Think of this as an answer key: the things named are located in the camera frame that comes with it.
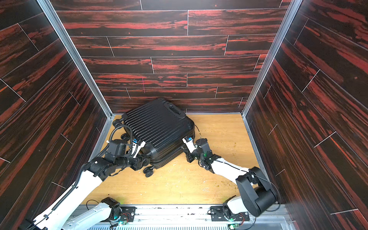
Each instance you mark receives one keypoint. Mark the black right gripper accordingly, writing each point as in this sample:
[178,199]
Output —
[191,156]

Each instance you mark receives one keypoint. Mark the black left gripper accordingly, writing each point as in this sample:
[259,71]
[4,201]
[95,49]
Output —
[138,163]

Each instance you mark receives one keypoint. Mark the black hard-shell suitcase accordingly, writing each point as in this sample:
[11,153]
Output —
[157,129]

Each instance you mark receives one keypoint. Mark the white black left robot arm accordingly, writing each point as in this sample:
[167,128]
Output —
[91,175]

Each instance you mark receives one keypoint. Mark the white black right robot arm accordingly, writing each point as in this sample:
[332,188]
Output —
[257,193]

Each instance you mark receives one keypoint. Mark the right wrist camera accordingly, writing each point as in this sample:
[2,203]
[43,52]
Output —
[189,142]

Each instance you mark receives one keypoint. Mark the aluminium left floor rail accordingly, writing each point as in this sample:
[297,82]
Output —
[101,140]

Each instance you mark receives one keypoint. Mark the aluminium floor rail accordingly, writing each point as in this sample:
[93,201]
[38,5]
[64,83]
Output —
[101,140]
[260,159]

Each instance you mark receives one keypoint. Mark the aluminium right floor rail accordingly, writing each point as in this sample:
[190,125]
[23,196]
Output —
[260,159]

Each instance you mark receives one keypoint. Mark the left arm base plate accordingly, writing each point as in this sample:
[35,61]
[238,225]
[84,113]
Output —
[122,214]

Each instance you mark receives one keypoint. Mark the aluminium front frame rail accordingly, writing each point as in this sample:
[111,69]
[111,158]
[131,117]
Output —
[195,217]

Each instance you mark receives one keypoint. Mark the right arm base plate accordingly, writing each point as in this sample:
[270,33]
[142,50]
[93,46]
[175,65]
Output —
[221,213]

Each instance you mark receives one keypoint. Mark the aluminium right corner post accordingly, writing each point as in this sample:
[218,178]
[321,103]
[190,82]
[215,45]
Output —
[284,27]

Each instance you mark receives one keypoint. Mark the aluminium corner post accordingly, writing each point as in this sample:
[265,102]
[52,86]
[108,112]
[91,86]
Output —
[284,27]
[56,23]

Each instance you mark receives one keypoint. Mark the aluminium left corner post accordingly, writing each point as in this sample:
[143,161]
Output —
[56,23]

